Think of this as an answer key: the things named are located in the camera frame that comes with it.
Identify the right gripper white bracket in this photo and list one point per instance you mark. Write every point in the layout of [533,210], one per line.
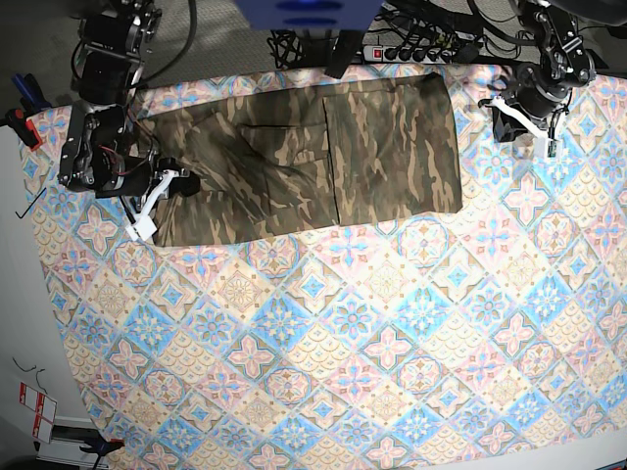
[144,183]

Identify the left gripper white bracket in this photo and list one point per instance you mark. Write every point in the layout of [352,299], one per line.
[530,110]

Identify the camouflage T-shirt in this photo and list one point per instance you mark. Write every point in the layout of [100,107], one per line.
[288,161]

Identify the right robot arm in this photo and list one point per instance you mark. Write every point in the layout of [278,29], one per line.
[106,151]

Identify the black hex key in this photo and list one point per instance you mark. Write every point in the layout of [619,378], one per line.
[22,214]

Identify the white power strip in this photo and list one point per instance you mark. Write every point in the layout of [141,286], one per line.
[378,54]

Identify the blue clamp upper left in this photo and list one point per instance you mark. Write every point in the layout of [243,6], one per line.
[32,99]

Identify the blue clamp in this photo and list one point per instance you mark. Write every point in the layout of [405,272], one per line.
[100,446]
[32,99]

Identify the red black clamp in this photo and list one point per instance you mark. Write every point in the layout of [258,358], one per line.
[25,129]

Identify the red white label tag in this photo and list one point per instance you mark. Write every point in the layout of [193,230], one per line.
[41,412]

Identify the patterned tile tablecloth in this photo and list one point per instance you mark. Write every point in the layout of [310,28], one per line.
[437,339]

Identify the blue clamp lower left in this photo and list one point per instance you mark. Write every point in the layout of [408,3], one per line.
[100,446]

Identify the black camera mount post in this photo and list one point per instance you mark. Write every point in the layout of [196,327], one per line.
[347,45]

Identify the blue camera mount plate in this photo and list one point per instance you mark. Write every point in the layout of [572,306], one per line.
[312,14]

